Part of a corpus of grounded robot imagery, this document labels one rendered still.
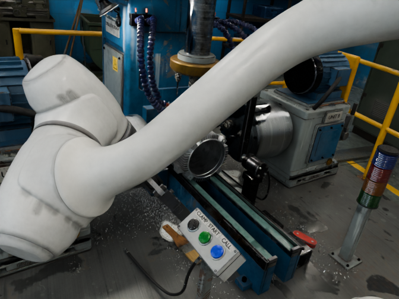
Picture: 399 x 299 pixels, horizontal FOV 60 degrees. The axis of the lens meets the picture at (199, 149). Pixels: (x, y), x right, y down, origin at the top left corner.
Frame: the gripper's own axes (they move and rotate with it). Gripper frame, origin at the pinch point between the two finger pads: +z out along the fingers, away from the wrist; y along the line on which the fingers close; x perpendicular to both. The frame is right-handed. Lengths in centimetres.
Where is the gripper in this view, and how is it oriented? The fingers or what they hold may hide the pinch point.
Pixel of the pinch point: (177, 207)
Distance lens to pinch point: 78.3
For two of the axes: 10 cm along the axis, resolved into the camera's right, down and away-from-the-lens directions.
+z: 4.3, 6.0, 6.7
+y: -5.4, -4.3, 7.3
